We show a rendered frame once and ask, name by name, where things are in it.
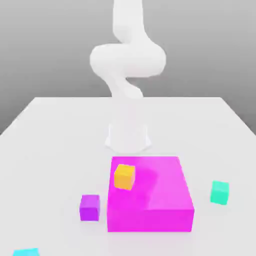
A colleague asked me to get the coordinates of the large magenta box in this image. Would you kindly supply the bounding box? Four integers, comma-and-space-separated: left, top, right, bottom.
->
106, 156, 195, 233

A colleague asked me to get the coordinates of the small green cube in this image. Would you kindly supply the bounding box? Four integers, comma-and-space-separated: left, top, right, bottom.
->
209, 180, 230, 206

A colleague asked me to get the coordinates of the small purple cube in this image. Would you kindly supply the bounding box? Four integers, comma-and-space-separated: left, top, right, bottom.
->
79, 194, 101, 222

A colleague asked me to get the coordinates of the small cyan cube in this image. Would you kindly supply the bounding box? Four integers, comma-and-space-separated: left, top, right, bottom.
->
12, 247, 40, 256

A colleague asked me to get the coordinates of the small orange cube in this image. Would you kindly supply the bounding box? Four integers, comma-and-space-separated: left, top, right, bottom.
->
113, 163, 136, 191

